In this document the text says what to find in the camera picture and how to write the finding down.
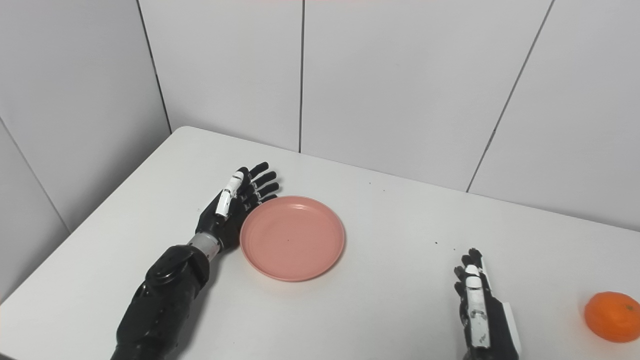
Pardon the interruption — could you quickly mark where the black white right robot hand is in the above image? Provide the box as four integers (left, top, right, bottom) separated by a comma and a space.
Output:
453, 248, 522, 360

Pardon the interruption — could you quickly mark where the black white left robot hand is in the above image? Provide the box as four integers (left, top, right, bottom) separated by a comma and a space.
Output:
195, 161, 281, 251

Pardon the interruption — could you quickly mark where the orange fruit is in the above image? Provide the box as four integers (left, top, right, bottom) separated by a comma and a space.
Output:
584, 291, 640, 344

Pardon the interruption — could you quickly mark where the pink round plate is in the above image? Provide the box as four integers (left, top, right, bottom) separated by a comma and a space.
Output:
239, 195, 346, 282

